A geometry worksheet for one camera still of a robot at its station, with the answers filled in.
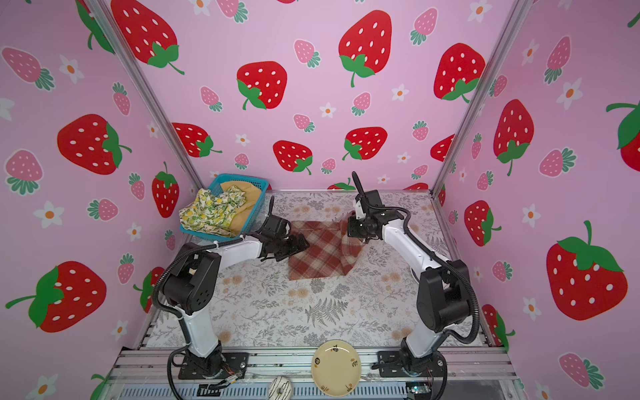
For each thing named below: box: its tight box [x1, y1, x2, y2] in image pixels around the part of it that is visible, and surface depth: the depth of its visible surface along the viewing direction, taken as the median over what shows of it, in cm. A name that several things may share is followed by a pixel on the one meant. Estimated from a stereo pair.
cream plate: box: [310, 340, 363, 398], surface depth 76 cm
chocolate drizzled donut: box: [268, 375, 293, 400], surface depth 69 cm
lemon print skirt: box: [178, 185, 246, 237], surface depth 103 cm
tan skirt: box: [220, 180, 263, 236], surface depth 116 cm
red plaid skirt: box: [288, 211, 364, 281], surface depth 97 cm
